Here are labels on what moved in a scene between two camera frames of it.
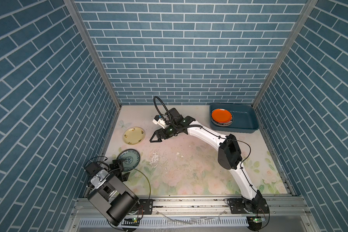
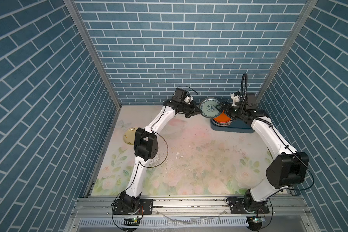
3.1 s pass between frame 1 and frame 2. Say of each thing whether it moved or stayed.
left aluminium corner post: stayed
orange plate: stayed
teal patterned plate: moved
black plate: stayed
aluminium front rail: stayed
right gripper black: moved
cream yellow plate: stayed
